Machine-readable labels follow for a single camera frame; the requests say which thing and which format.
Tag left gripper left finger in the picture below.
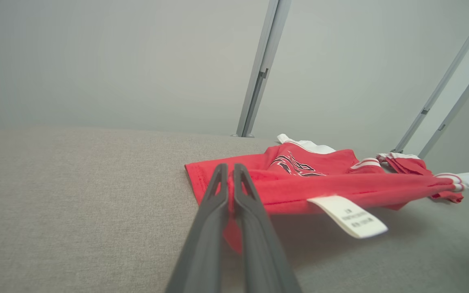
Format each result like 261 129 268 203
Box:
165 164 229 293

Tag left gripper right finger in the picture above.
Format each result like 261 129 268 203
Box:
234 164 302 293

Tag red jersey with printed lettering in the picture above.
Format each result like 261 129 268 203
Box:
184 133 469 255

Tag red garment with white band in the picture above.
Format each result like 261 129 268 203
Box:
376 152 464 203

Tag slim grey partition post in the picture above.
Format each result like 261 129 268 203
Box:
390 0 469 154
418 45 469 160

